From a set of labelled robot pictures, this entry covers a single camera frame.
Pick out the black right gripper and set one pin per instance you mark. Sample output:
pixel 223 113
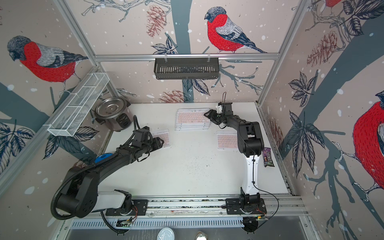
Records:
pixel 213 116

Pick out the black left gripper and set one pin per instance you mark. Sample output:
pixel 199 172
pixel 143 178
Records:
pixel 157 143

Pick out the pink keyboard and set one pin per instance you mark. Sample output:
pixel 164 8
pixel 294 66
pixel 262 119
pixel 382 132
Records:
pixel 191 116
pixel 227 141
pixel 163 135

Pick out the green keyboard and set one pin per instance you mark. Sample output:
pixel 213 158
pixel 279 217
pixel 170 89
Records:
pixel 192 127

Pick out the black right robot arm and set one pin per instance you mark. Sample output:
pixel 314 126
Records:
pixel 250 143

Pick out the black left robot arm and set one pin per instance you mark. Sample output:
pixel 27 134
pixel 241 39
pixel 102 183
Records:
pixel 79 194

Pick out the silver rice cooker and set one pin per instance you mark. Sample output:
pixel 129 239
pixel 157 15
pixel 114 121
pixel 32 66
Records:
pixel 114 113

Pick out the black hanging basket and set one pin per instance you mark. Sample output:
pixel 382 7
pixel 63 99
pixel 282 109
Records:
pixel 187 68

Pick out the purple candy bar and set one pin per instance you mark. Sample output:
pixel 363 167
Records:
pixel 267 157

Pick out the white round lid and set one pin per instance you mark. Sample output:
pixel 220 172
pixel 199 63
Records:
pixel 166 234

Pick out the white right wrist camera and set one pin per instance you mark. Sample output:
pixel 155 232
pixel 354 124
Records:
pixel 219 108

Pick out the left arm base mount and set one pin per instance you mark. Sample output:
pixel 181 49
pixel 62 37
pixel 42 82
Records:
pixel 129 207

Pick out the white wire mesh shelf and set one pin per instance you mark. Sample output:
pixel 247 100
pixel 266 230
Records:
pixel 71 117

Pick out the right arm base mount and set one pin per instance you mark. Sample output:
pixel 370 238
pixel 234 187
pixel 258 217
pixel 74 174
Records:
pixel 245 204

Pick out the aluminium mounting rail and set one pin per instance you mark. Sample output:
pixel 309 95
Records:
pixel 211 206

